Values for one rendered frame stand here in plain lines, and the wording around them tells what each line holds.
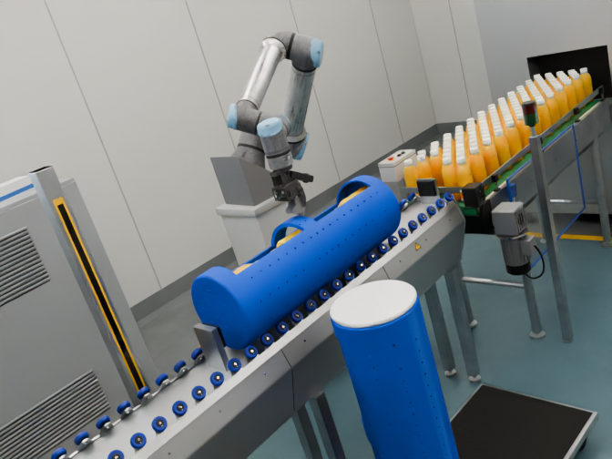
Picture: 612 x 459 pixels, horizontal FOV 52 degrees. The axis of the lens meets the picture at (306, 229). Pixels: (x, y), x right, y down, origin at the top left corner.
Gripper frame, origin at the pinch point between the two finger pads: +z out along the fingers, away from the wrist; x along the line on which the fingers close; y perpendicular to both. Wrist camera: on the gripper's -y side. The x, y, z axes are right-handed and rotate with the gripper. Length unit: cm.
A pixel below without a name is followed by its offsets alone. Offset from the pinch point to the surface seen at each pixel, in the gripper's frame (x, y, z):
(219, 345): 5, 55, 21
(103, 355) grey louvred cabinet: -153, 33, 73
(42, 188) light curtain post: -30, 73, -42
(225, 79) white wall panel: -274, -206, -28
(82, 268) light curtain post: -30, 72, -13
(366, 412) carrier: 40, 34, 52
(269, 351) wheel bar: 11, 42, 30
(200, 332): -1, 56, 16
